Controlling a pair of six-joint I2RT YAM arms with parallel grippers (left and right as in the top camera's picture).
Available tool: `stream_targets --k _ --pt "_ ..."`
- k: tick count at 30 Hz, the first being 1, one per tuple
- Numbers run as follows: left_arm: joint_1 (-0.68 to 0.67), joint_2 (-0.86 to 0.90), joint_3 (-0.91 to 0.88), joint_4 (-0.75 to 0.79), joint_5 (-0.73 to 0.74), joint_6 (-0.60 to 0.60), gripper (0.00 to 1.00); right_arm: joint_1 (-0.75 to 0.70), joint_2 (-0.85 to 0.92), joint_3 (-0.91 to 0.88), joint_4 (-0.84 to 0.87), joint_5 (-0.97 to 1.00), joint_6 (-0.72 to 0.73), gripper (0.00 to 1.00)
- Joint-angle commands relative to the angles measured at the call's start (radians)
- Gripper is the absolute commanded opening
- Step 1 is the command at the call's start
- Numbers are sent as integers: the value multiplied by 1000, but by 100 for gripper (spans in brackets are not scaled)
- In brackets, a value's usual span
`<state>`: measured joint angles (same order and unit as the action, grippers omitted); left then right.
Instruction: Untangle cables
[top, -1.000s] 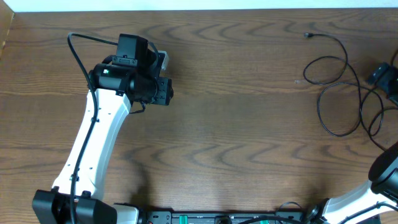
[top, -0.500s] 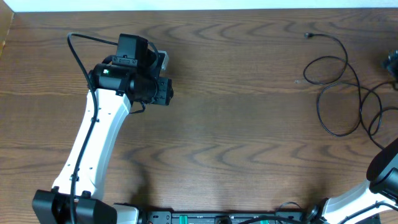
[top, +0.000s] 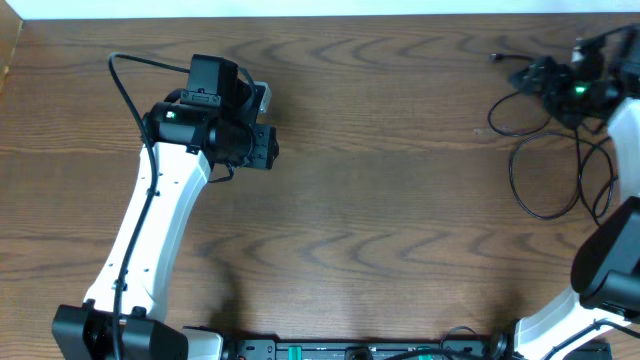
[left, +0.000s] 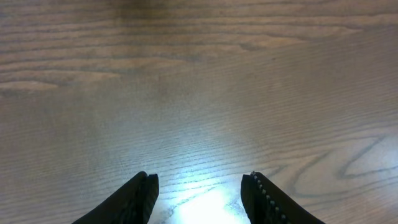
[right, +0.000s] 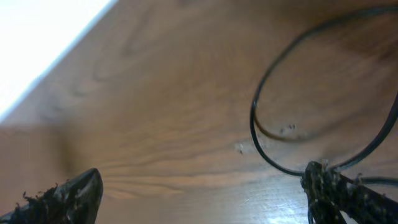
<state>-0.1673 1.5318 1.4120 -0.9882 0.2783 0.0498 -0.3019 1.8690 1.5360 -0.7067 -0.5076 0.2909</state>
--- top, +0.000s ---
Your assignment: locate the thin black usb cable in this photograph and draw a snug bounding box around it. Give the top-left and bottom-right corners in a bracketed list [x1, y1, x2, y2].
[589, 174, 621, 227]

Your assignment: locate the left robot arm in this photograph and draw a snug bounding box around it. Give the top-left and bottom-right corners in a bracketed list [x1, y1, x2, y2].
[52, 54, 279, 359]

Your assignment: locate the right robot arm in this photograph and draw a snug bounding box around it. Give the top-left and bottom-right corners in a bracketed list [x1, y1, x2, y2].
[481, 24, 639, 359]

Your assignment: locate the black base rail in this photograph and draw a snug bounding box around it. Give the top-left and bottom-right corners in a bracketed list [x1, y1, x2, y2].
[182, 327, 614, 360]

